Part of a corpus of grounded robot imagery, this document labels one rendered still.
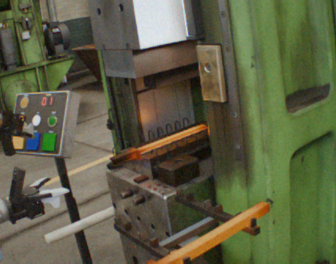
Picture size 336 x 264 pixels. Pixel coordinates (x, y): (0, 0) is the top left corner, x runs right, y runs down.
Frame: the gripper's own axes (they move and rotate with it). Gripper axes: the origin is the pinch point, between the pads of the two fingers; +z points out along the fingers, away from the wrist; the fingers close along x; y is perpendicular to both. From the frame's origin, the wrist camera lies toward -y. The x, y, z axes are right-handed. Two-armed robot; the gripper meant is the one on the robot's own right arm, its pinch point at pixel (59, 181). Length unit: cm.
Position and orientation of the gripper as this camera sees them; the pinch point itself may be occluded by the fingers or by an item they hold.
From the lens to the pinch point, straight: 140.0
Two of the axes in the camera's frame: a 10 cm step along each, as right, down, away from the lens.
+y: 1.4, 9.5, 2.9
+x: 6.1, 1.5, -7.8
